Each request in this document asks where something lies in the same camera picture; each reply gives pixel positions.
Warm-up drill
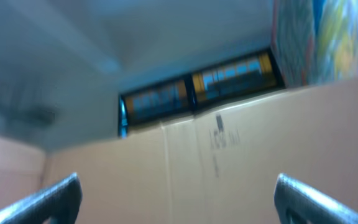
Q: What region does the colourful patterned cloth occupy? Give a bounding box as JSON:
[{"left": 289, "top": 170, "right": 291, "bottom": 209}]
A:
[{"left": 272, "top": 0, "right": 358, "bottom": 88}]

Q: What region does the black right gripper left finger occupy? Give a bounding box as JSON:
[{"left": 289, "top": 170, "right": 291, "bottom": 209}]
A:
[{"left": 0, "top": 172, "right": 83, "bottom": 224}]

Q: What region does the dark framed window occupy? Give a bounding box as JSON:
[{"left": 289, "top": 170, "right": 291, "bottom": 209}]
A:
[{"left": 117, "top": 48, "right": 285, "bottom": 138}]

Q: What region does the cardboard box wall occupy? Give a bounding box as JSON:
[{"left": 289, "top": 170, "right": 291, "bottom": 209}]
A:
[{"left": 0, "top": 78, "right": 358, "bottom": 223}]

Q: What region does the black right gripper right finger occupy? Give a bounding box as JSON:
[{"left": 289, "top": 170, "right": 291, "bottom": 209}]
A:
[{"left": 273, "top": 173, "right": 358, "bottom": 224}]

